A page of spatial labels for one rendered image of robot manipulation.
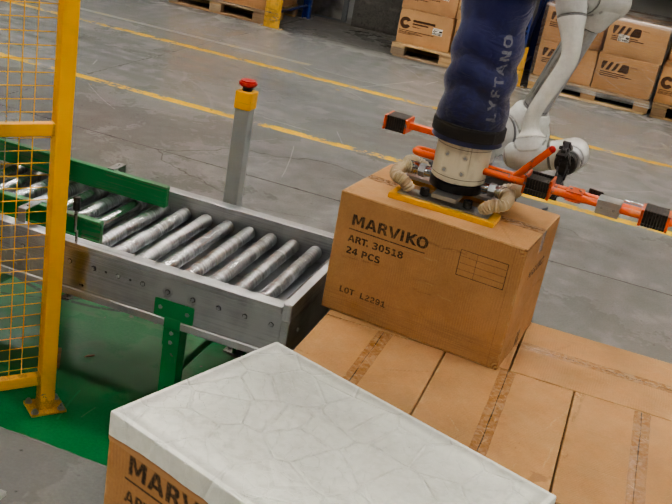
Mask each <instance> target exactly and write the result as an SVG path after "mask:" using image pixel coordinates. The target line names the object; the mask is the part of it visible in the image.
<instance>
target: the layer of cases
mask: <svg viewBox="0 0 672 504"><path fill-rule="evenodd" d="M293 351H295V352H297V353H298V354H300V355H302V356H304V357H306V358H307V359H309V360H311V361H313V362H315V363H316V364H318V365H320V366H322V367H324V368H326V369H327V370H329V371H331V372H333V373H335V374H336V375H338V376H340V377H342V378H344V379H345V380H347V381H349V382H351V383H353V384H354V385H356V386H358V387H360V388H362V389H364V390H365V391H367V392H369V393H371V394H373V395H374V396H376V397H378V398H380V399H382V400H383V401H385V402H387V403H389V404H391V405H393V406H394V407H396V408H398V409H400V410H402V411H403V412H405V413H407V414H409V415H411V416H412V417H414V418H416V419H418V420H420V421H422V422H423V423H425V424H427V425H429V426H431V427H432V428H434V429H436V430H438V431H440V432H441V433H443V434H445V435H447V436H449V437H450V438H452V439H454V440H456V441H458V442H460V443H461V444H463V445H465V446H467V447H469V448H470V449H472V450H474V451H476V452H478V453H479V454H481V455H483V456H485V457H487V458H489V459H490V460H492V461H494V462H496V463H498V464H499V465H501V466H503V467H505V468H507V469H508V470H510V471H512V472H514V473H516V474H518V475H519V476H521V477H523V478H525V479H527V480H528V481H530V482H532V483H534V484H536V485H537V486H539V487H541V488H543V489H545V490H546V491H548V492H550V493H552V494H554V495H555V496H556V501H555V504H672V364H671V363H667V362H664V361H660V360H657V359H654V358H650V357H647V356H643V355H640V354H637V353H633V352H630V351H627V350H623V349H620V348H616V347H613V346H610V345H606V344H603V343H600V342H596V341H593V340H589V339H586V338H583V337H579V336H576V335H572V334H569V333H566V332H562V331H559V330H556V329H552V328H549V327H545V326H542V325H539V324H535V323H532V322H531V324H530V325H529V327H528V328H527V329H526V331H525V332H524V333H523V335H522V336H521V337H520V339H519V340H518V341H517V343H516V344H515V345H514V347H513V348H512V350H511V351H510V352H509V354H508V355H507V356H506V358H505V359H504V360H503V362H502V363H501V364H500V366H499V367H498V368H497V370H494V369H492V368H489V367H486V366H484V365H481V364H478V363H475V362H473V361H470V360H467V359H465V358H462V357H459V356H457V355H454V354H451V353H449V352H446V351H443V350H440V349H438V348H435V347H432V346H430V345H427V344H424V343H422V342H419V341H416V340H414V339H411V338H408V337H406V336H403V335H400V334H397V333H395V332H392V331H389V330H387V329H384V328H381V327H379V326H376V325H373V324H371V323H368V322H365V321H362V320H360V319H357V318H354V317H352V316H349V315H346V314H344V313H341V312H338V311H336V310H333V309H330V310H329V312H328V313H327V314H326V315H325V316H324V317H323V318H322V319H321V320H320V321H319V323H318V324H317V325H316V326H315V327H314V328H313V329H312V330H311V331H310V332H309V334H308V335H307V336H306V337H305V338H304V339H303V340H302V341H301V342H300V343H299V345H298V346H297V347H296V348H295V349H294V350H293Z"/></svg>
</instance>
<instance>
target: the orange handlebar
mask: <svg viewBox="0 0 672 504"><path fill-rule="evenodd" d="M409 129H411V130H415V131H418V132H422V133H425V134H429V135H433V136H435V135H434V134H433V133H432V129H433V128H431V127H427V126H424V125H420V124H416V123H413V122H411V123H410V125H409ZM412 151H413V153H414V154H415V155H417V156H420V157H424V158H427V159H431V160H434V157H435V151H436V150H435V149H431V148H428V147H424V146H415V147H414V148H413V150H412ZM489 168H492V169H495V170H492V169H489ZM496 170H499V171H503V172H506V173H510V174H511V175H510V174H506V173H503V172H499V171H496ZM513 173H514V172H513V171H509V170H506V169H502V168H499V167H495V166H491V165H489V166H488V168H485V169H484V170H483V175H487V176H490V177H494V178H497V179H501V180H504V181H508V182H511V183H515V184H518V185H522V186H523V182H524V178H525V175H522V176H521V177H517V176H513V175H512V174H513ZM585 191H586V190H584V189H580V188H577V187H573V186H569V187H566V186H562V185H559V184H554V187H552V188H551V192H550V194H553V195H557V196H560V197H564V200H567V201H570V202H574V203H577V204H580V203H585V204H588V205H592V206H595V207H596V205H597V200H598V198H599V196H598V195H594V194H591V193H587V192H585ZM641 210H642V208H640V207H637V206H633V205H629V204H626V203H623V204H622V206H621V208H620V210H619V213H620V214H623V215H627V216H630V217H634V218H637V219H639V217H640V213H641Z"/></svg>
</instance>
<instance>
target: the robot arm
mask: <svg viewBox="0 0 672 504"><path fill-rule="evenodd" d="M631 5H632V0H555V7H556V14H557V22H558V27H559V32H560V37H561V41H560V43H559V45H558V46H557V48H556V49H555V51H554V53H553V54H552V56H551V58H550V59H549V61H548V63H547V64H546V66H545V68H544V69H543V71H542V73H541V74H540V76H539V78H538V79H537V81H536V82H535V84H534V86H533V87H532V89H531V91H530V92H529V94H528V96H527V97H526V99H524V100H520V101H518V102H516V103H515V104H514V105H513V106H512V107H511V108H510V114H509V118H508V121H507V124H506V128H507V132H506V136H505V140H504V142H503V143H502V147H501V148H499V149H495V150H492V154H491V158H490V162H489V165H491V166H492V163H493V160H494V157H495V156H499V155H503V160H504V163H505V165H506V166H507V167H509V168H511V169H514V170H519V169H520V168H521V167H523V166H524V165H525V164H527V163H528V162H530V161H531V160H532V159H534V158H535V157H536V156H538V155H539V154H540V153H542V152H543V151H545V150H546V149H547V148H549V147H550V146H555V148H556V151H555V153H553V154H551V155H550V156H549V157H547V158H546V159H545V160H543V161H542V162H540V163H539V164H538V165H536V166H535V167H533V168H532V169H533V171H538V172H541V171H546V170H556V173H555V176H557V180H556V183H555V184H559V185H562V186H563V184H564V182H562V181H564V180H565V178H566V175H569V174H572V173H575V172H576V171H577V170H578V169H580V168H581V167H583V166H584V165H585V164H586V162H587V161H588V158H589V146H588V144H587V142H586V141H584V140H583V139H581V138H576V137H573V138H566V139H562V140H555V141H549V138H550V128H549V123H550V116H549V110H550V109H551V107H552V105H553V104H554V102H555V101H556V99H557V97H558V96H559V94H560V93H561V91H562V90H563V88H564V86H565V85H566V83H567V82H568V80H569V78H570V77H571V75H572V74H573V72H574V70H575V69H576V67H577V66H578V64H579V63H580V61H581V59H582V58H583V56H584V55H585V53H586V51H587V50H588V48H589V47H590V45H591V43H592V42H593V40H594V39H595V37H596V36H597V34H598V33H601V32H603V31H604V30H606V29H607V28H608V27H609V26H610V25H611V24H612V23H614V22H615V21H616V20H617V19H620V18H622V17H623V16H625V15H626V14H627V13H628V12H629V10H630V8H631ZM557 174H558V175H557Z"/></svg>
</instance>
